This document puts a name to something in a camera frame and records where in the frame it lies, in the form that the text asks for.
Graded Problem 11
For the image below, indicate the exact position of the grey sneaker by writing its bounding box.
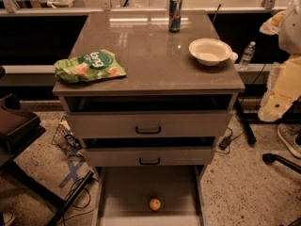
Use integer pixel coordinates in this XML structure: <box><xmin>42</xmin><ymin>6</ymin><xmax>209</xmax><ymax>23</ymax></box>
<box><xmin>277</xmin><ymin>123</ymin><xmax>301</xmax><ymax>158</ymax></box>

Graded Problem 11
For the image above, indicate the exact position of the open bottom drawer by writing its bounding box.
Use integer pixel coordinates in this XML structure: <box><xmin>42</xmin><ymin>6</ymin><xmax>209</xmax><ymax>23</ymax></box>
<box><xmin>92</xmin><ymin>166</ymin><xmax>205</xmax><ymax>226</ymax></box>

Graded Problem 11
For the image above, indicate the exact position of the grey drawer cabinet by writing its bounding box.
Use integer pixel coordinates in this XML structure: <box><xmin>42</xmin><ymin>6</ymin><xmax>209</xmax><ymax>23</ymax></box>
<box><xmin>52</xmin><ymin>10</ymin><xmax>246</xmax><ymax>226</ymax></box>

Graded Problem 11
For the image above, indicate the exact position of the black stand leg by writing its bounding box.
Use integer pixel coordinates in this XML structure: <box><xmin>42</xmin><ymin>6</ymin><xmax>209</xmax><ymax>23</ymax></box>
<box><xmin>234</xmin><ymin>100</ymin><xmax>256</xmax><ymax>145</ymax></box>

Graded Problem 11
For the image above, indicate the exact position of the orange fruit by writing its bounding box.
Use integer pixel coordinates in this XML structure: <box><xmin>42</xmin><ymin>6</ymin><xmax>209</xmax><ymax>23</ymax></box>
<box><xmin>149</xmin><ymin>198</ymin><xmax>161</xmax><ymax>211</ymax></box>

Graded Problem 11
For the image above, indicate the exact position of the energy drink can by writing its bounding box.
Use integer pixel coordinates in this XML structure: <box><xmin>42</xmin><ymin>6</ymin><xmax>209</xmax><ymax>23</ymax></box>
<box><xmin>168</xmin><ymin>0</ymin><xmax>182</xmax><ymax>32</ymax></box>

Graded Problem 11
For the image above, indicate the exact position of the top drawer with black handle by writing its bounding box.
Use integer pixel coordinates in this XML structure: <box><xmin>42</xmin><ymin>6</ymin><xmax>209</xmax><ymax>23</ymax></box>
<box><xmin>65</xmin><ymin>112</ymin><xmax>232</xmax><ymax>138</ymax></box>

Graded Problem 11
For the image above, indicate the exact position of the drawer with black handle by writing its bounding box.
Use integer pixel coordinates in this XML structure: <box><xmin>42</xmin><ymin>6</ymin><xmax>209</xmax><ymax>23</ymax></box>
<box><xmin>65</xmin><ymin>112</ymin><xmax>232</xmax><ymax>138</ymax></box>
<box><xmin>83</xmin><ymin>147</ymin><xmax>214</xmax><ymax>167</ymax></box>

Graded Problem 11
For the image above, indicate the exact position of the black power adapter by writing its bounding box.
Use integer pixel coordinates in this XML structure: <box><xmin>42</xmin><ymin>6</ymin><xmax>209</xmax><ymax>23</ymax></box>
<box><xmin>218</xmin><ymin>137</ymin><xmax>231</xmax><ymax>150</ymax></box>

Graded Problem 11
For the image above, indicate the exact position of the white bowl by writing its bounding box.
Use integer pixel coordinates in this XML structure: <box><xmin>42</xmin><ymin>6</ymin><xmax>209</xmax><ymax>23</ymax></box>
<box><xmin>188</xmin><ymin>39</ymin><xmax>232</xmax><ymax>66</ymax></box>

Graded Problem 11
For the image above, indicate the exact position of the middle drawer with black handle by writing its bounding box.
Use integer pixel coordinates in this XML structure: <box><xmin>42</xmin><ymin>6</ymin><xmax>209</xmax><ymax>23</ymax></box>
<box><xmin>83</xmin><ymin>147</ymin><xmax>214</xmax><ymax>167</ymax></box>

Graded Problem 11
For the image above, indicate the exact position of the clear plastic water bottle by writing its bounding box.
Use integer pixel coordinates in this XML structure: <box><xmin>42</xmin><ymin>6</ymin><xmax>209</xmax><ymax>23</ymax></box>
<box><xmin>238</xmin><ymin>41</ymin><xmax>256</xmax><ymax>71</ymax></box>

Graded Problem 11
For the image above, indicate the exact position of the wire basket on floor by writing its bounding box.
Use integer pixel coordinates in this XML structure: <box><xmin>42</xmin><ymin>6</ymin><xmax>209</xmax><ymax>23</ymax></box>
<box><xmin>51</xmin><ymin>118</ymin><xmax>82</xmax><ymax>157</ymax></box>

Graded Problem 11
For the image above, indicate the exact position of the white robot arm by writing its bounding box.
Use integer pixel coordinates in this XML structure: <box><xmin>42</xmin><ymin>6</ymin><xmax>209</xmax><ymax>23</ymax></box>
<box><xmin>258</xmin><ymin>0</ymin><xmax>301</xmax><ymax>122</ymax></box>

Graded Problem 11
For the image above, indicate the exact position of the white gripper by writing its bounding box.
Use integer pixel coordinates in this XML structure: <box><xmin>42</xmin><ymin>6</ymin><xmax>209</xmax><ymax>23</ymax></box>
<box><xmin>258</xmin><ymin>56</ymin><xmax>301</xmax><ymax>122</ymax></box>

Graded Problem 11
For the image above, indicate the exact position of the green chip bag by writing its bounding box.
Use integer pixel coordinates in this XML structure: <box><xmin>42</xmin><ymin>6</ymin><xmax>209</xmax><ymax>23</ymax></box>
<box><xmin>55</xmin><ymin>49</ymin><xmax>126</xmax><ymax>83</ymax></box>

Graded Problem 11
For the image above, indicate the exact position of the black chair leg base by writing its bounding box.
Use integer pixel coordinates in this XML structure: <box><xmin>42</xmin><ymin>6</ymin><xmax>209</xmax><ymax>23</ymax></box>
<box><xmin>261</xmin><ymin>153</ymin><xmax>301</xmax><ymax>174</ymax></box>

